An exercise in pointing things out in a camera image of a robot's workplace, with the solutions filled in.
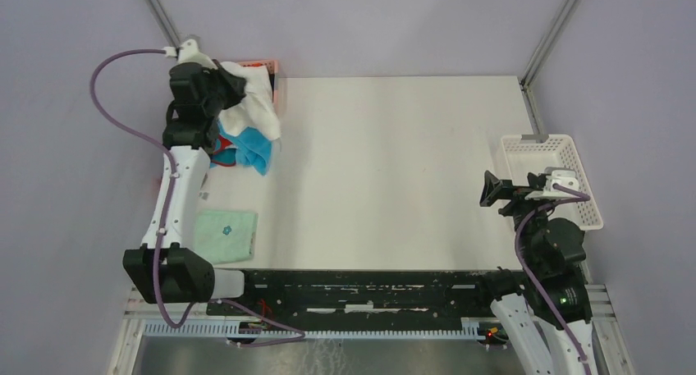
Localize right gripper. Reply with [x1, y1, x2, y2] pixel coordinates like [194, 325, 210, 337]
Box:
[478, 169, 557, 267]

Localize white towel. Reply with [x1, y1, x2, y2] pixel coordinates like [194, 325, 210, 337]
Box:
[218, 62, 282, 141]

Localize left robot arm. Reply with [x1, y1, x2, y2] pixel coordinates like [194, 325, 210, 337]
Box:
[122, 60, 246, 304]

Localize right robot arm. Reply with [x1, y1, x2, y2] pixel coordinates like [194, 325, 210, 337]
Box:
[474, 167, 598, 374]

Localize white plastic basket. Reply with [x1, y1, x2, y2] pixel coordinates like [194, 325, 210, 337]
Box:
[496, 135, 604, 231]

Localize red and blue towel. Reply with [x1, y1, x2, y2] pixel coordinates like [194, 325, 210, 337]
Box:
[210, 135, 237, 168]

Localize pink plastic basket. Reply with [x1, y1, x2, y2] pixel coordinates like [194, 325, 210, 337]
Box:
[238, 59, 282, 115]

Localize mint green towel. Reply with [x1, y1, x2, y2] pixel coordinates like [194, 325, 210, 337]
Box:
[193, 209, 258, 266]

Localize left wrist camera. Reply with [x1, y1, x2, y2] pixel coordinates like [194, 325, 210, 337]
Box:
[162, 38, 218, 70]

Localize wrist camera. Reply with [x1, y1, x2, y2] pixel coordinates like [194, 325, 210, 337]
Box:
[162, 38, 218, 70]
[528, 167, 580, 200]

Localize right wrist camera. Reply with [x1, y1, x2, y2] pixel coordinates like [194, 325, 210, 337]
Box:
[528, 167, 580, 200]

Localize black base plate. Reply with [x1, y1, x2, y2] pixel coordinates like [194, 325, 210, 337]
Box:
[236, 269, 493, 332]

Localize aluminium frame rails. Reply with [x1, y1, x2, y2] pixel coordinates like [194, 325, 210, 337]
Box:
[106, 285, 636, 375]

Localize white slotted cable duct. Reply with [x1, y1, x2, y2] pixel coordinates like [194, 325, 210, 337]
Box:
[142, 320, 485, 341]

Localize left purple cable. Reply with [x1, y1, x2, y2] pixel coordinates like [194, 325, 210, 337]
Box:
[89, 48, 305, 347]

